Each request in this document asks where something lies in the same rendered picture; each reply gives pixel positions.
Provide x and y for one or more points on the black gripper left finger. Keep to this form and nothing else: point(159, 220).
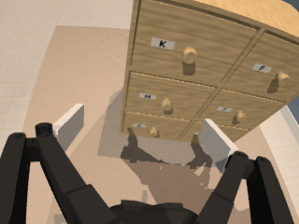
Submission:
point(80, 203)

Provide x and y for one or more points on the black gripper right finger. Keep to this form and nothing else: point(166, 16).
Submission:
point(267, 203)

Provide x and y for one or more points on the small wooden chest of drawers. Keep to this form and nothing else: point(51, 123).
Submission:
point(273, 15)

